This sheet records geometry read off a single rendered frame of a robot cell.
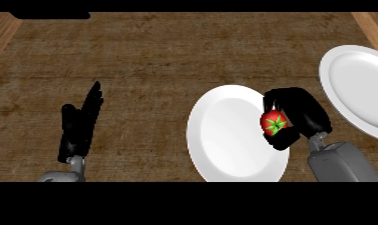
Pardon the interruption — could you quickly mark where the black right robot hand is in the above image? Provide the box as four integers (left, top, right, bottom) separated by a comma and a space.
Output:
260, 87, 334, 152

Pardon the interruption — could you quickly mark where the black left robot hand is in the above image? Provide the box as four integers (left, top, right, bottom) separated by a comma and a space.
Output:
57, 80, 105, 164

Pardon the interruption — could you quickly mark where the red tomato with green stem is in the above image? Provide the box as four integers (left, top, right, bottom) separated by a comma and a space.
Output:
260, 109, 291, 137

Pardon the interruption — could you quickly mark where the white round plate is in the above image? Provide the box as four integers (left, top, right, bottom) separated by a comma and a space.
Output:
187, 84, 291, 183
318, 44, 378, 140

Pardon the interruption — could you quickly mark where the black flat appliance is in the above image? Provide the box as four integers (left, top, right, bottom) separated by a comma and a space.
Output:
9, 11, 92, 20

